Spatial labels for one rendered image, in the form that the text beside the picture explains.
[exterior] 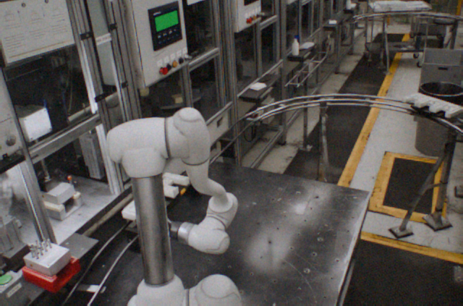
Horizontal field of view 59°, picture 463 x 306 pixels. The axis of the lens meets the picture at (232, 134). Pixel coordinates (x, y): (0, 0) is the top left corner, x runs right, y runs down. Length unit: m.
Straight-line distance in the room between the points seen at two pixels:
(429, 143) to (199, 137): 3.16
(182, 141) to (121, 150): 0.19
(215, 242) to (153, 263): 0.35
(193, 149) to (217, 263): 0.76
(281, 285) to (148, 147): 0.87
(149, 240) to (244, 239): 0.74
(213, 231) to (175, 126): 0.57
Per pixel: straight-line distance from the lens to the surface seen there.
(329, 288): 1.84
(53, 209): 1.99
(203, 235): 1.71
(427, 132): 4.17
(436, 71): 4.73
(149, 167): 1.31
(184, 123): 1.27
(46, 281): 1.66
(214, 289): 1.46
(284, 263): 1.92
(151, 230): 1.39
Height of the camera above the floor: 2.02
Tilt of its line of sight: 27 degrees down
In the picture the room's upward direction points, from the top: 4 degrees counter-clockwise
